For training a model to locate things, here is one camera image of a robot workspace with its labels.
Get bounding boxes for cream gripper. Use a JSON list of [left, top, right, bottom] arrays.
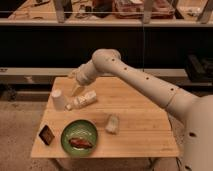
[[68, 69, 88, 97]]

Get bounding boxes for white ceramic cup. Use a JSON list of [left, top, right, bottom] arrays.
[[51, 89, 66, 111]]

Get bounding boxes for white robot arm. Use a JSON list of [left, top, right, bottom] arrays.
[[69, 49, 213, 171]]

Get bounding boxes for green ceramic plate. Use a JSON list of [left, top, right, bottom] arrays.
[[60, 120, 98, 157]]

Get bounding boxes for dark brown eraser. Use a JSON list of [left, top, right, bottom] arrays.
[[39, 125, 54, 145]]

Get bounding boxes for white plastic bottle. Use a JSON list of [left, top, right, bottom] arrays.
[[65, 90, 97, 111]]

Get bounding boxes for brown food piece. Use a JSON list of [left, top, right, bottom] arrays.
[[69, 138, 93, 149]]

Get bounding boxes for wooden table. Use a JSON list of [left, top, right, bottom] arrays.
[[30, 76, 180, 171]]

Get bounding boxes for red tray on shelf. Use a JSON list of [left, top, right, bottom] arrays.
[[113, 0, 175, 19]]

